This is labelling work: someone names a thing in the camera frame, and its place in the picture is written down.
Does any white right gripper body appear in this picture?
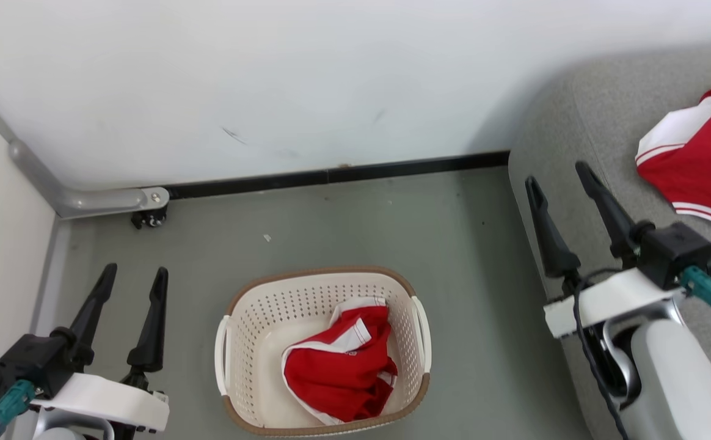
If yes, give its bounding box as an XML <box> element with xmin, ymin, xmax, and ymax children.
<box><xmin>543</xmin><ymin>268</ymin><xmax>686</xmax><ymax>340</ymax></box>

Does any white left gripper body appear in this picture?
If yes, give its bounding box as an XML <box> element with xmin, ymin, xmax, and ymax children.
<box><xmin>29</xmin><ymin>373</ymin><xmax>170</xmax><ymax>435</ymax></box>

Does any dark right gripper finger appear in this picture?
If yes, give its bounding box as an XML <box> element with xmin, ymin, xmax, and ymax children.
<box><xmin>525</xmin><ymin>176</ymin><xmax>582</xmax><ymax>293</ymax></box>
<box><xmin>575</xmin><ymin>161</ymin><xmax>655</xmax><ymax>270</ymax></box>

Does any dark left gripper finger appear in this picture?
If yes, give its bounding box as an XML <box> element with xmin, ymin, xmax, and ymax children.
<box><xmin>126</xmin><ymin>267</ymin><xmax>170</xmax><ymax>392</ymax></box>
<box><xmin>50</xmin><ymin>263</ymin><xmax>118</xmax><ymax>367</ymax></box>

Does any red jersey with white sleeve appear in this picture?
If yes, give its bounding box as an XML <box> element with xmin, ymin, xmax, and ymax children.
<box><xmin>635</xmin><ymin>69</ymin><xmax>711</xmax><ymax>233</ymax></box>

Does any red garment with white stripes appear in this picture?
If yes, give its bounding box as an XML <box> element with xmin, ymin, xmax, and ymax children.
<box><xmin>281</xmin><ymin>298</ymin><xmax>399</xmax><ymax>425</ymax></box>

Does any grey fabric sofa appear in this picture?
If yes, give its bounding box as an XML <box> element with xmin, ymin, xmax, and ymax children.
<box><xmin>507</xmin><ymin>43</ymin><xmax>711</xmax><ymax>440</ymax></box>

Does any black caster wheel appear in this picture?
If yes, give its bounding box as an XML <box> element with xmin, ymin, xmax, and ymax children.
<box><xmin>132</xmin><ymin>208</ymin><xmax>168</xmax><ymax>230</ymax></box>

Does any grey metal partition foot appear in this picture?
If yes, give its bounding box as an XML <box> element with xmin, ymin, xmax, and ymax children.
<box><xmin>7</xmin><ymin>139</ymin><xmax>170</xmax><ymax>219</ymax></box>

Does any white perforated laundry basket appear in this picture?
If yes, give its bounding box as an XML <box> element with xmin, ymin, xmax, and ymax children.
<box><xmin>214</xmin><ymin>266</ymin><xmax>432</xmax><ymax>437</ymax></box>

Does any black baseboard strip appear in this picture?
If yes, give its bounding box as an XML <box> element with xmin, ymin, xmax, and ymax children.
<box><xmin>166</xmin><ymin>150</ymin><xmax>510</xmax><ymax>200</ymax></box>

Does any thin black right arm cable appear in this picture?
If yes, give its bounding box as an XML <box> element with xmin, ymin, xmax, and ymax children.
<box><xmin>572</xmin><ymin>269</ymin><xmax>631</xmax><ymax>440</ymax></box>

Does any teal left camera connector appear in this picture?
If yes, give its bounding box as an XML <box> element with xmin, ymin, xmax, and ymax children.
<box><xmin>0</xmin><ymin>379</ymin><xmax>37</xmax><ymax>439</ymax></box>

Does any teal camera connector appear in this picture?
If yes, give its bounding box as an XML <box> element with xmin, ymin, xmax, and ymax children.
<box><xmin>679</xmin><ymin>266</ymin><xmax>711</xmax><ymax>323</ymax></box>
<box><xmin>0</xmin><ymin>379</ymin><xmax>37</xmax><ymax>439</ymax></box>

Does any teal right camera connector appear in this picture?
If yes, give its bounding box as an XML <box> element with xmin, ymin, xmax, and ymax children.
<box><xmin>679</xmin><ymin>266</ymin><xmax>711</xmax><ymax>323</ymax></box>

